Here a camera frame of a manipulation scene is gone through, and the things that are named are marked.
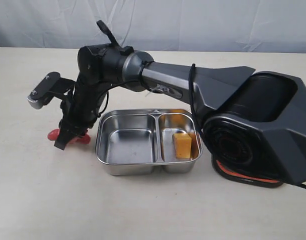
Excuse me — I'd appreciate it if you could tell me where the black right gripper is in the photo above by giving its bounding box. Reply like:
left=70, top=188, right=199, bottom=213
left=54, top=77, right=106, bottom=150

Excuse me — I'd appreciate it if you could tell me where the red sausage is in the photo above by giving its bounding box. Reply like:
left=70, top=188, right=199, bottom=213
left=47, top=128, right=91, bottom=145

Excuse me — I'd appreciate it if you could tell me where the yellow cheese block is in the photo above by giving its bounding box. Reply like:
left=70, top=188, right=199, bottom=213
left=172, top=132, right=192, bottom=159

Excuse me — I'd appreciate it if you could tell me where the steel lunch box lid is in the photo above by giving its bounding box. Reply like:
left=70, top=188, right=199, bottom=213
left=211, top=155, right=284, bottom=189

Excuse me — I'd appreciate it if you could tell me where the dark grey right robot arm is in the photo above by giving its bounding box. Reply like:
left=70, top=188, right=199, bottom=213
left=54, top=20, right=306, bottom=186

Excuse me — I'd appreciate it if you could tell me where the steel two-compartment lunch box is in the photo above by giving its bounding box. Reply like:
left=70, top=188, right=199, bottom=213
left=95, top=108, right=203, bottom=176

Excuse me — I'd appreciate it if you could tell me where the white backdrop cloth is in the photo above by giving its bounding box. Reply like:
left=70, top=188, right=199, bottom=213
left=0, top=0, right=306, bottom=53

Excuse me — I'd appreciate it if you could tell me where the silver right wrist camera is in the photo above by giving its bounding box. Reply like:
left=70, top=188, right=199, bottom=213
left=27, top=71, right=76, bottom=110

